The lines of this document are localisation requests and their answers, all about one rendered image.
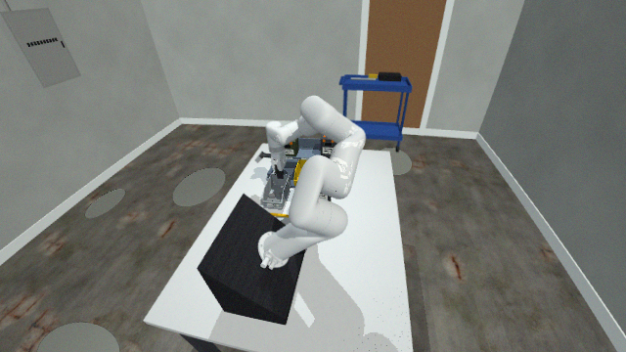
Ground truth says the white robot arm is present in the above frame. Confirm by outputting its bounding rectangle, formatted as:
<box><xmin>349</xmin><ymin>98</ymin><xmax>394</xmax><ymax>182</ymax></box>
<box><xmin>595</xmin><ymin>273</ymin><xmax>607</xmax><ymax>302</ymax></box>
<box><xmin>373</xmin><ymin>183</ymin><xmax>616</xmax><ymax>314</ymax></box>
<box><xmin>258</xmin><ymin>96</ymin><xmax>366</xmax><ymax>270</ymax></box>

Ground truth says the olive green case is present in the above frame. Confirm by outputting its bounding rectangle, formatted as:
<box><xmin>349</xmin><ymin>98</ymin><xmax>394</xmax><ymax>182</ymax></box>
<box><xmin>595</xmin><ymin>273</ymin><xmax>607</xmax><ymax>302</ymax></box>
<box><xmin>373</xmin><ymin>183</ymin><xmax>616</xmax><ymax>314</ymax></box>
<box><xmin>285</xmin><ymin>138</ymin><xmax>299</xmax><ymax>156</ymax></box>

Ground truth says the yellow open bin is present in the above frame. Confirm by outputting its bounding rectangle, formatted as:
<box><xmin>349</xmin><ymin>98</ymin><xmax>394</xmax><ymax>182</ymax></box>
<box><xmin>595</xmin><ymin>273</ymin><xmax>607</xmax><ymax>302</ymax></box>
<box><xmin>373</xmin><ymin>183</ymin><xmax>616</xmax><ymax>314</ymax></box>
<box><xmin>293</xmin><ymin>159</ymin><xmax>307</xmax><ymax>186</ymax></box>

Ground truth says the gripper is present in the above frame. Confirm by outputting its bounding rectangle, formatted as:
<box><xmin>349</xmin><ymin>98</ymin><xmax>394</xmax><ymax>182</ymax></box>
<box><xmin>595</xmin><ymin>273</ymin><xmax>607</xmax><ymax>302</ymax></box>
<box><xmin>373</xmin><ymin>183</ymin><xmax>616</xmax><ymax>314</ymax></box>
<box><xmin>269</xmin><ymin>150</ymin><xmax>287</xmax><ymax>179</ymax></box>

